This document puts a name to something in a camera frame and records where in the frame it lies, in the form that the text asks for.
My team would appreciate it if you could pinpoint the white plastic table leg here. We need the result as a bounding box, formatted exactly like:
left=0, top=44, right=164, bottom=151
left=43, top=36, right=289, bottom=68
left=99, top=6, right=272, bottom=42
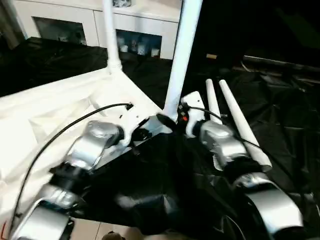
left=102, top=0, right=124, bottom=77
left=218, top=79, right=273, bottom=172
left=162, top=0, right=204, bottom=122
left=205, top=78, right=224, bottom=171

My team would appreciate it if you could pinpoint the white plastic table top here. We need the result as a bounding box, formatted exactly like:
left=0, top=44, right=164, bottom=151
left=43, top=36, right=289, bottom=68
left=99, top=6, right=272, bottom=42
left=0, top=67, right=174, bottom=216

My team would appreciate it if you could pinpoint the black plastic mat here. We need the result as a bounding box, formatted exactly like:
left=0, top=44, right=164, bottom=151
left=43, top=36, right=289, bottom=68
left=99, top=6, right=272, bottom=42
left=0, top=36, right=320, bottom=240

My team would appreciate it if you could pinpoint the long black bar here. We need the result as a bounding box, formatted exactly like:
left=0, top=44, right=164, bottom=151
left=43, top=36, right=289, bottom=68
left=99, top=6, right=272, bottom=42
left=244, top=56, right=320, bottom=77

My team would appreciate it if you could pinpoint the white cabinet with glass doors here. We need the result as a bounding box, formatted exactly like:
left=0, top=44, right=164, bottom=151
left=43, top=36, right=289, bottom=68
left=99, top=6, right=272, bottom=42
left=12, top=0, right=184, bottom=60

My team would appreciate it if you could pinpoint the grey object on cabinet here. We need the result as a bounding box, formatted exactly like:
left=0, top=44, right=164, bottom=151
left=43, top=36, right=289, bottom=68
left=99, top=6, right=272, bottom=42
left=112, top=0, right=133, bottom=8

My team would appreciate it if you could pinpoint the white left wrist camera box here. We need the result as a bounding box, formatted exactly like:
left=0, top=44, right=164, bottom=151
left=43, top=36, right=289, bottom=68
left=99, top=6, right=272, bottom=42
left=119, top=106, right=151, bottom=147

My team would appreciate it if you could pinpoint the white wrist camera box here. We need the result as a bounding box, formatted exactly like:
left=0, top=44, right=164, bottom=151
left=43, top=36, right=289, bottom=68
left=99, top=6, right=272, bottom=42
left=179, top=91, right=206, bottom=139
left=119, top=106, right=151, bottom=147

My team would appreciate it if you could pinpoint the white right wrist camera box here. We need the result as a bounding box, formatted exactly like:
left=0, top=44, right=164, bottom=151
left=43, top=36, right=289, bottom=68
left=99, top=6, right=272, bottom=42
left=179, top=91, right=206, bottom=139

